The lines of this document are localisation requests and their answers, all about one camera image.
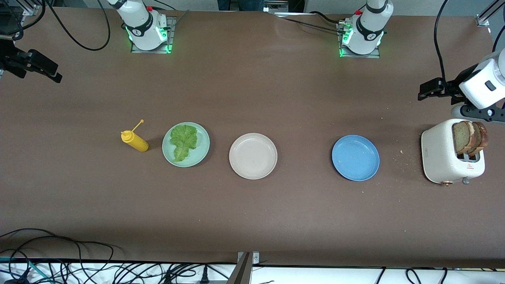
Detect brown toast bread slice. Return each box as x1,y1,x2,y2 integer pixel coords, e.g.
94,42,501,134
472,121,489,157
452,120,475,155

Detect yellow mustard squeeze bottle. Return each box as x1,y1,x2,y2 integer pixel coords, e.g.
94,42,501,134
121,120,150,153

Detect green lettuce leaf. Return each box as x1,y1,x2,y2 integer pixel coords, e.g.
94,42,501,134
170,124,198,163

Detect blue plate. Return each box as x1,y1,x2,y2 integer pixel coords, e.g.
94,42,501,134
331,135,380,181

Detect mint green plate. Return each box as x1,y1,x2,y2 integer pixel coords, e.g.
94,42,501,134
162,122,210,168

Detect beige plate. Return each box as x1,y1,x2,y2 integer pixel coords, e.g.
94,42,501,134
229,133,278,180

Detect white toaster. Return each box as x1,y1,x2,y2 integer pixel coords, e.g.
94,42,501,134
421,119,486,186

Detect grey metal equipment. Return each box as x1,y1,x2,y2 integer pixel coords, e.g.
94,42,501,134
264,0,289,12

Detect person legs in jeans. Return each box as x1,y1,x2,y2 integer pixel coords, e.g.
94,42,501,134
217,0,265,11

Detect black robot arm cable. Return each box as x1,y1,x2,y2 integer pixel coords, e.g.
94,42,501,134
12,0,111,51
434,0,505,90

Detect black braided base cable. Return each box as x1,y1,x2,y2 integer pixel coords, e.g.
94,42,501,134
276,11,344,34

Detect black floor cable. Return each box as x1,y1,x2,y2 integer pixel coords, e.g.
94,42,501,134
0,228,115,284

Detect teal floor cable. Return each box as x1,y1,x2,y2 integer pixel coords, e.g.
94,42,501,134
0,256,52,284

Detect grey metal bracket beam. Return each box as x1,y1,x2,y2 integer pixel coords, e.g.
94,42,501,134
228,252,260,284

